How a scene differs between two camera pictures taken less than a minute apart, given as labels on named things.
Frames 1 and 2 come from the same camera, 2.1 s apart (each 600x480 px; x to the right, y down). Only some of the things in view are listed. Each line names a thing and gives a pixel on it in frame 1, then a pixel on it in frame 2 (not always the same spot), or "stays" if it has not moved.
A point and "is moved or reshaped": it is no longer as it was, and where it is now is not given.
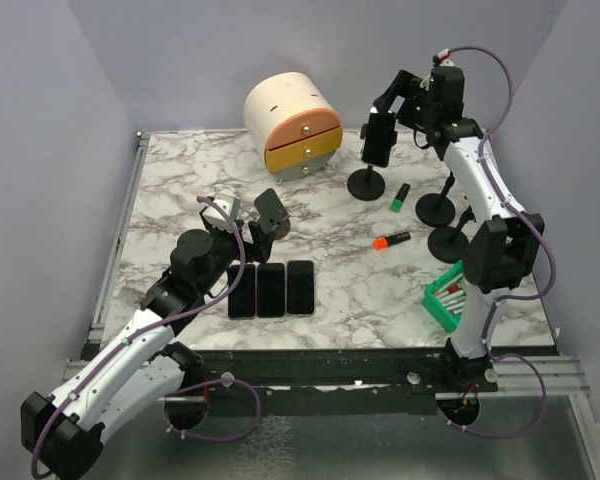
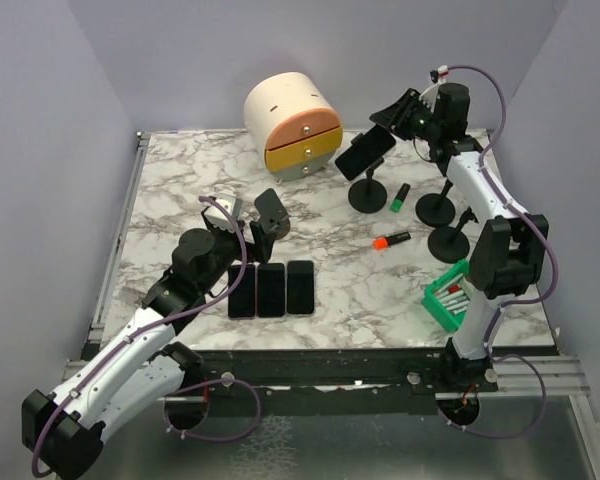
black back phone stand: (367, 184) is moved or reshaped
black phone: (271, 290) stays
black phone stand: (447, 244) stays
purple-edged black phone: (242, 301) stays
